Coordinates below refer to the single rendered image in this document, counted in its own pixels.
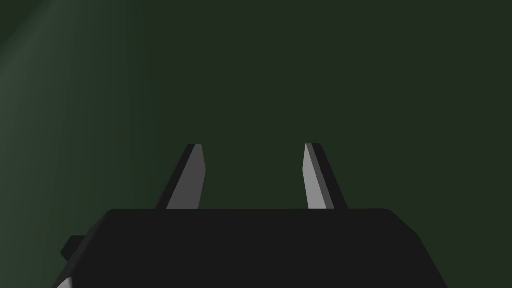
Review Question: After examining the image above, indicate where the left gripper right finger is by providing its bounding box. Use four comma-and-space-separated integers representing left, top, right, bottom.
302, 142, 349, 211

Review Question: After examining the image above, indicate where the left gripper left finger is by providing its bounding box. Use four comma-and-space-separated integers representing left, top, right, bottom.
155, 143, 207, 211

